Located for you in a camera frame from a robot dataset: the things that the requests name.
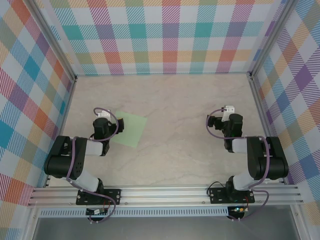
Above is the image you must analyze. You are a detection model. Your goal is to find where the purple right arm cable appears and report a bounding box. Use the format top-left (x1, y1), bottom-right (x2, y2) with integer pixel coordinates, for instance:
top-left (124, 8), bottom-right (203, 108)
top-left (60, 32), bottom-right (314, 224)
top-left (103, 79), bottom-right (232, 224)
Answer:
top-left (205, 107), bottom-right (271, 223)

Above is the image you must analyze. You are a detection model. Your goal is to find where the aluminium table edge rail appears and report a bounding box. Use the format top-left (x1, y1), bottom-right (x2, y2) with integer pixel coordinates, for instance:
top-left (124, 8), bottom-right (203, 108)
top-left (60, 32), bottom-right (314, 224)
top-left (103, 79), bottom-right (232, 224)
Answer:
top-left (249, 74), bottom-right (286, 185)
top-left (42, 76), bottom-right (78, 188)

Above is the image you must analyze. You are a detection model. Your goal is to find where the slotted grey cable duct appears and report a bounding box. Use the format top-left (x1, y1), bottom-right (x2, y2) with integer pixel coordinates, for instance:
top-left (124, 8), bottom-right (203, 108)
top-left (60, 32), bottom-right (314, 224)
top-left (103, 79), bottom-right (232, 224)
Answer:
top-left (39, 207), bottom-right (251, 218)

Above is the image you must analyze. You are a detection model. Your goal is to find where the thin black wire loop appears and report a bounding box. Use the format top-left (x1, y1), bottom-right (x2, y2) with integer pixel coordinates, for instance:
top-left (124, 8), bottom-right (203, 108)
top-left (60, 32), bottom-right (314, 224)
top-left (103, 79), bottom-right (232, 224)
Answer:
top-left (206, 180), bottom-right (227, 198)

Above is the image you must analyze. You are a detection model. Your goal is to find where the small black electronics board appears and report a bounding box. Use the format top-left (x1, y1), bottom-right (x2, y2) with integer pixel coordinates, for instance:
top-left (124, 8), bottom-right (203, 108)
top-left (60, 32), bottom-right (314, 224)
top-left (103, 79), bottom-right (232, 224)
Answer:
top-left (85, 208), bottom-right (109, 216)

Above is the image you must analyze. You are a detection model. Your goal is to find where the light green paper sheet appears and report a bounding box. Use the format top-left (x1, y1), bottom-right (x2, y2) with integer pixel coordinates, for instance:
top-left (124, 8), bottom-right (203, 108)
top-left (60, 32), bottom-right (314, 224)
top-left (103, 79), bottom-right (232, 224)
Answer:
top-left (109, 111), bottom-right (148, 148)

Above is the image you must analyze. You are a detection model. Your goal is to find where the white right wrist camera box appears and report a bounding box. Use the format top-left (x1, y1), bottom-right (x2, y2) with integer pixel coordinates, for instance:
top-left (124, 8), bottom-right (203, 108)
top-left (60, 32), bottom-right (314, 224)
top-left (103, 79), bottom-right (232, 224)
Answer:
top-left (222, 104), bottom-right (236, 121)

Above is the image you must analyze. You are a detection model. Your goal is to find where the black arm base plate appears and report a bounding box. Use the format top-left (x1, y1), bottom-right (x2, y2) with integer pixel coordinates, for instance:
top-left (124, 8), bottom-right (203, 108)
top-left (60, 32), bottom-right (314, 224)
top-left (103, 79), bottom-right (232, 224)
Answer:
top-left (208, 187), bottom-right (256, 205)
top-left (76, 188), bottom-right (122, 206)

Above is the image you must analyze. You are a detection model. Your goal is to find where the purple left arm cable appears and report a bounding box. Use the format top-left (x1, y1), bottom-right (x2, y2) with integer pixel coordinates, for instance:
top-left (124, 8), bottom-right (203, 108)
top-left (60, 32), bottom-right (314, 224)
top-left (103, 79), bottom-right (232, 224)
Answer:
top-left (66, 107), bottom-right (120, 224)

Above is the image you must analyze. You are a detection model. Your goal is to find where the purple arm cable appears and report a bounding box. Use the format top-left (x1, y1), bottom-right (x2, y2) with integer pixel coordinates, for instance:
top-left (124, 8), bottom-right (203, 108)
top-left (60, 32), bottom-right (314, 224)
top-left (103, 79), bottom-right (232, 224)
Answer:
top-left (66, 107), bottom-right (120, 224)
top-left (205, 107), bottom-right (271, 223)

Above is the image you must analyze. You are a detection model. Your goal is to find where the long aluminium mounting rail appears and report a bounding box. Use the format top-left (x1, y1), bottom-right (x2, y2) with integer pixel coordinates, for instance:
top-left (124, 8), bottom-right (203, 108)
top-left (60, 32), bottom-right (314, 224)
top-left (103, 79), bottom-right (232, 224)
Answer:
top-left (27, 184), bottom-right (305, 208)

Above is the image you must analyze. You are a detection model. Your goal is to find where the aluminium frame post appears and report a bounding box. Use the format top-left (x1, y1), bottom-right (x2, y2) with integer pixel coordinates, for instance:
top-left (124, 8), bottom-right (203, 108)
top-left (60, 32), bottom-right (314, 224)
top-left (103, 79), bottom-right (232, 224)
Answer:
top-left (249, 0), bottom-right (297, 81)
top-left (24, 0), bottom-right (78, 83)

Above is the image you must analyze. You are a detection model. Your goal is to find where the small electronics board with LED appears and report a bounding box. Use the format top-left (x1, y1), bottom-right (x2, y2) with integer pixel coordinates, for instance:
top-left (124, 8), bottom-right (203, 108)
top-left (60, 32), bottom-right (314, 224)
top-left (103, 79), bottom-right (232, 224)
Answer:
top-left (231, 205), bottom-right (250, 215)

